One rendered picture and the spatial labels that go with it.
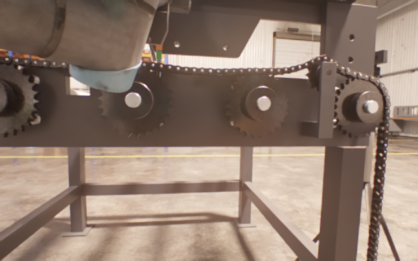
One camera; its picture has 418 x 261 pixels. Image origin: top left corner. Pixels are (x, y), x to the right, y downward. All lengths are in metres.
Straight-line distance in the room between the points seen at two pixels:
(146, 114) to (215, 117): 0.18
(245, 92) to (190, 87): 0.14
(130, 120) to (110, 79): 0.26
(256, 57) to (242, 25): 9.95
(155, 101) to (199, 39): 0.21
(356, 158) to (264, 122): 0.31
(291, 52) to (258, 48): 1.60
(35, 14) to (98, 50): 0.06
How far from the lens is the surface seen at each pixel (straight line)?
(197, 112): 0.55
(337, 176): 0.73
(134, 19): 0.27
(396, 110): 12.67
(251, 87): 0.54
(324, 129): 0.60
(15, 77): 0.62
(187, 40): 0.60
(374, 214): 0.81
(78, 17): 0.24
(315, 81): 0.62
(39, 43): 0.24
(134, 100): 0.48
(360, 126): 0.70
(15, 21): 0.22
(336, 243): 0.79
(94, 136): 0.59
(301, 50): 11.55
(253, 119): 0.52
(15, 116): 0.62
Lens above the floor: 0.83
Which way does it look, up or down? 4 degrees down
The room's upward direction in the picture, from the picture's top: 1 degrees clockwise
